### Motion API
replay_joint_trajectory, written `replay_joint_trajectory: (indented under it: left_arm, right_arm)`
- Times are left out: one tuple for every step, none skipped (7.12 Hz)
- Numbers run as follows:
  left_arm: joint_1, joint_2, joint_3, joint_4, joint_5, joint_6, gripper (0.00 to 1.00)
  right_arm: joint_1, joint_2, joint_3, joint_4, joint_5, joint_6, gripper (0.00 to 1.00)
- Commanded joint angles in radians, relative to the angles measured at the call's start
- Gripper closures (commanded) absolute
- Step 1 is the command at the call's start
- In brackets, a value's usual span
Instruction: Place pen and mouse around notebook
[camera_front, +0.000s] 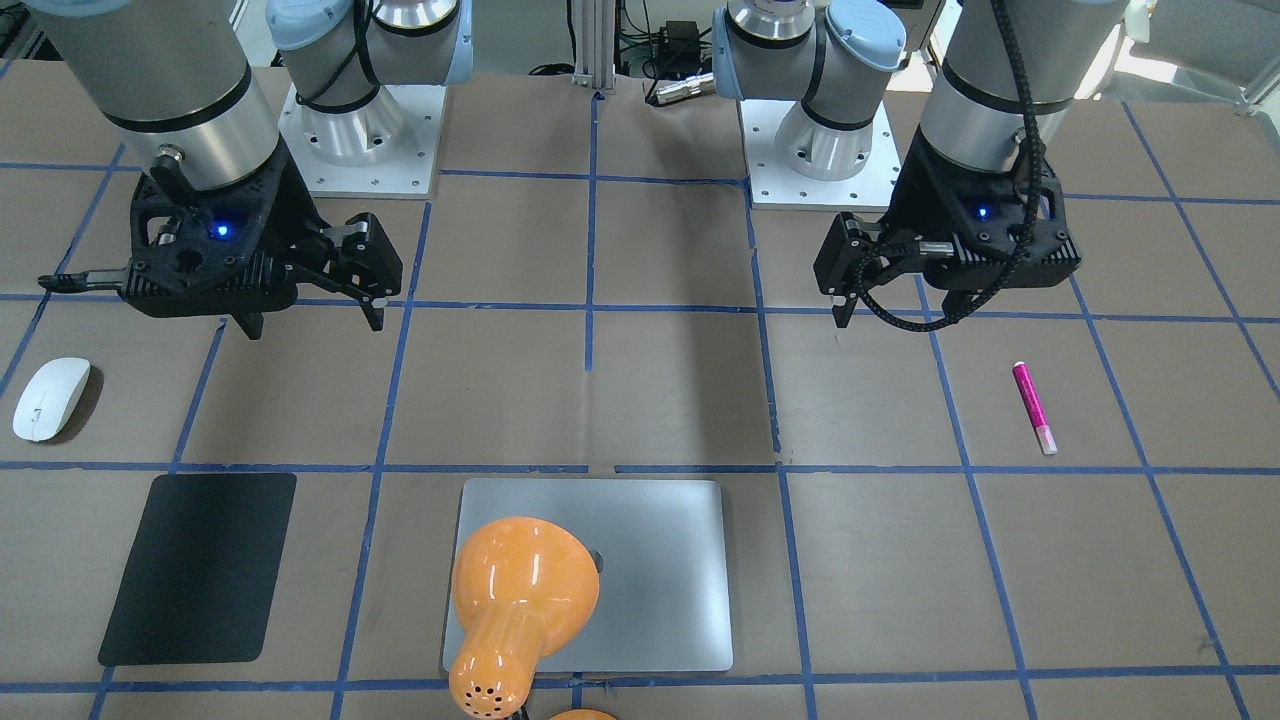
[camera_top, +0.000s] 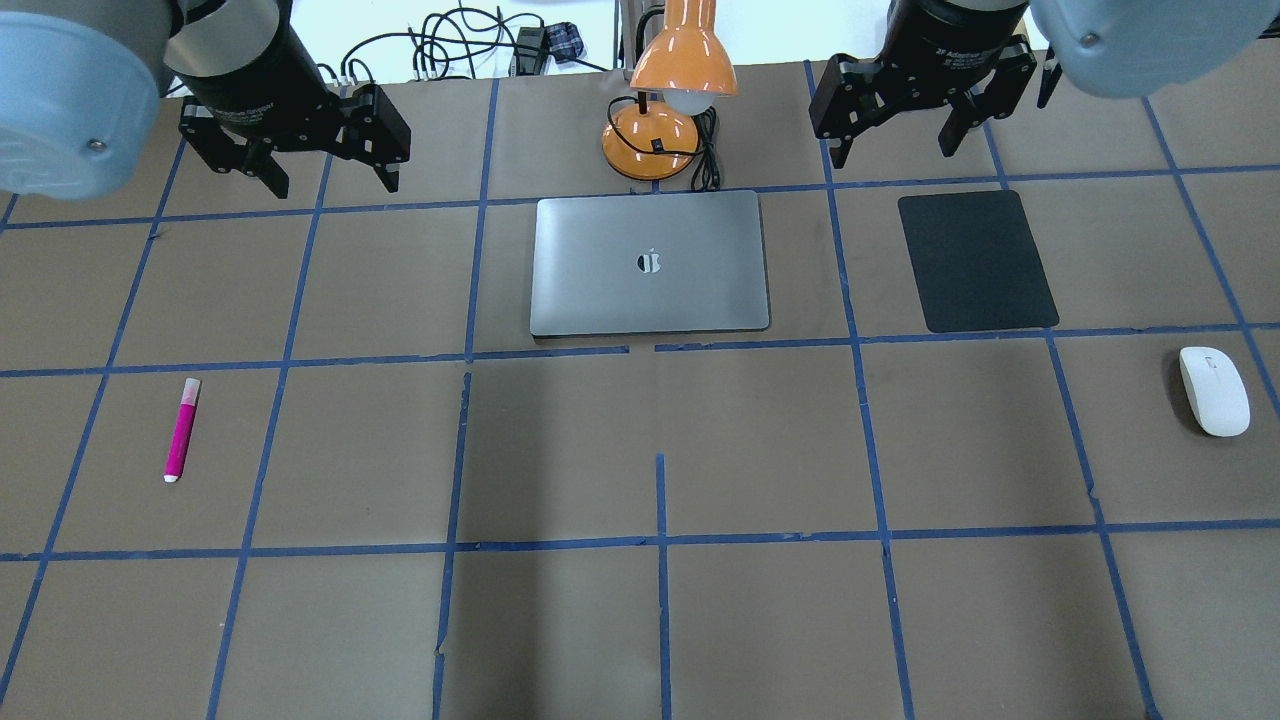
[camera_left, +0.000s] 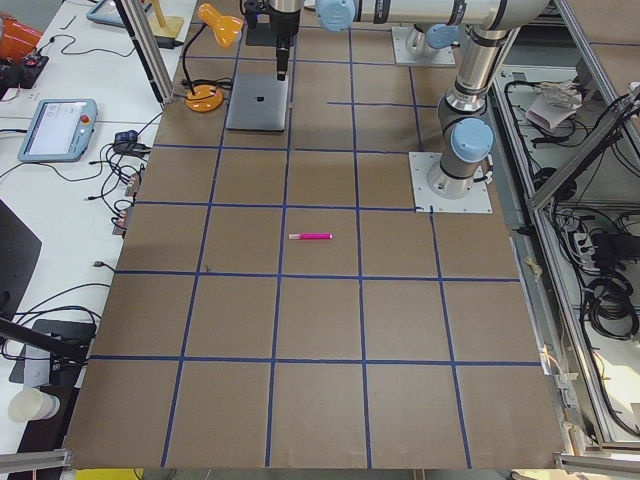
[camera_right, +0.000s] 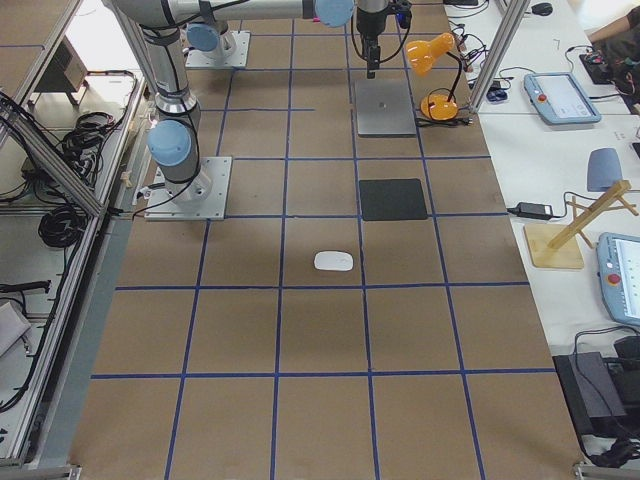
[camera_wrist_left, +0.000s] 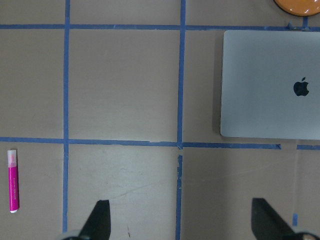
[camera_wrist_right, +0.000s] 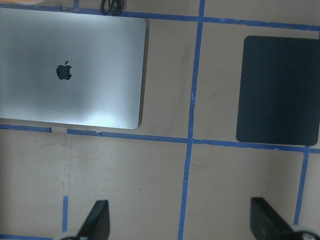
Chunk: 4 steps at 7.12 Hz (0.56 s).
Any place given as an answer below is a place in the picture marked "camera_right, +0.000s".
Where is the black mousepad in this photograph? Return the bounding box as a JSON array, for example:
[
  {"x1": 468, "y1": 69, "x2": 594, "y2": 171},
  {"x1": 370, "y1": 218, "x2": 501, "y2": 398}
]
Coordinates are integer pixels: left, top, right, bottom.
[{"x1": 359, "y1": 178, "x2": 428, "y2": 221}]

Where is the blue teach pendant lower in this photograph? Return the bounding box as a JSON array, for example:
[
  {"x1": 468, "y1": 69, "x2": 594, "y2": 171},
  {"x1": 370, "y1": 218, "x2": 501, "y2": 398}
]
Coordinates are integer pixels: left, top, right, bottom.
[{"x1": 596, "y1": 232, "x2": 639, "y2": 326}]

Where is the silver closed notebook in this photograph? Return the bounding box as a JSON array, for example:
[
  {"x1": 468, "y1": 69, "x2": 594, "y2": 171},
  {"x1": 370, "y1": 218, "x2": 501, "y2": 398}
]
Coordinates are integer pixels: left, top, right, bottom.
[{"x1": 354, "y1": 78, "x2": 416, "y2": 138}]

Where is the black computer mouse background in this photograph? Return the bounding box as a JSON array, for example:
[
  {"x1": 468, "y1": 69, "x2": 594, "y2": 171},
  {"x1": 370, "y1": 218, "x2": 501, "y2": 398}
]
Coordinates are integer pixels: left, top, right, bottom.
[{"x1": 531, "y1": 2, "x2": 553, "y2": 17}]

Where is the black cable bundle left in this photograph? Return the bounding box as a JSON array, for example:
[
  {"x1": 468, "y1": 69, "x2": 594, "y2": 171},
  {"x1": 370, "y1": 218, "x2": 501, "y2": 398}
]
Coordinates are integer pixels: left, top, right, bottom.
[{"x1": 38, "y1": 205, "x2": 85, "y2": 248}]

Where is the orange desk lamp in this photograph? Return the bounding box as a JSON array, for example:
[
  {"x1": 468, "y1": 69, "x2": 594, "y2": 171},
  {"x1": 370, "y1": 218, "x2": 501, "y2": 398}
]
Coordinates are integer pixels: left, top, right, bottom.
[{"x1": 405, "y1": 32, "x2": 462, "y2": 124}]

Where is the aluminium frame post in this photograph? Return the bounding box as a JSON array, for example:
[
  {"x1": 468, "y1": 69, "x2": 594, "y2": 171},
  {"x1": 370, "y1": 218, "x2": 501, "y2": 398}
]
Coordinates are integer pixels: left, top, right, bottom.
[{"x1": 469, "y1": 0, "x2": 529, "y2": 114}]

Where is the blue teach pendant upper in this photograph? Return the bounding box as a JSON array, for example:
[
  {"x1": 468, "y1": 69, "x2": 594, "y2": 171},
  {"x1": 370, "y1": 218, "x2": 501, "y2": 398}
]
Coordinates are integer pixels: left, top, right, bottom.
[{"x1": 523, "y1": 72, "x2": 601, "y2": 126}]

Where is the black box bottom right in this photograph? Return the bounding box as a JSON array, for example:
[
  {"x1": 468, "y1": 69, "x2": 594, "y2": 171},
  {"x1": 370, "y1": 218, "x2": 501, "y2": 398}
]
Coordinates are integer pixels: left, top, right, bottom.
[{"x1": 553, "y1": 352, "x2": 626, "y2": 437}]

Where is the black power adapter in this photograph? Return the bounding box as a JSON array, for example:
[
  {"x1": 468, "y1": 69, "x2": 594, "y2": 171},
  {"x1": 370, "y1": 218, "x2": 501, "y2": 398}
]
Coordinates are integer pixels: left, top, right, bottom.
[{"x1": 507, "y1": 202, "x2": 553, "y2": 221}]

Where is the black lamp power cable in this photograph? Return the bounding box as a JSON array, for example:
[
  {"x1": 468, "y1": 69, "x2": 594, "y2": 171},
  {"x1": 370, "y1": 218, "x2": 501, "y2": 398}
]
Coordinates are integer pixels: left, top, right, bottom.
[{"x1": 415, "y1": 102, "x2": 475, "y2": 128}]

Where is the blue teach pendant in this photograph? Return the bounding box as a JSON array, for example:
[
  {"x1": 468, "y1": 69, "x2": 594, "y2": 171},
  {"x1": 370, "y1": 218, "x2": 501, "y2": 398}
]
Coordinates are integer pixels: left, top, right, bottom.
[
  {"x1": 596, "y1": 232, "x2": 639, "y2": 326},
  {"x1": 523, "y1": 72, "x2": 601, "y2": 126}
]

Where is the wooden stand with base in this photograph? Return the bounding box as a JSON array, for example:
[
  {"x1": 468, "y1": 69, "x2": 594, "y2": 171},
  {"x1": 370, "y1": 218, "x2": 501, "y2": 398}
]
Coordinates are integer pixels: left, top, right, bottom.
[{"x1": 524, "y1": 179, "x2": 639, "y2": 270}]

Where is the grey blue cap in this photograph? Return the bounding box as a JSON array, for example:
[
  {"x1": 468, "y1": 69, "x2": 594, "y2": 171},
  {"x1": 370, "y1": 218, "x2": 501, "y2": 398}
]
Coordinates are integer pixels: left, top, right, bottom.
[{"x1": 587, "y1": 148, "x2": 622, "y2": 192}]

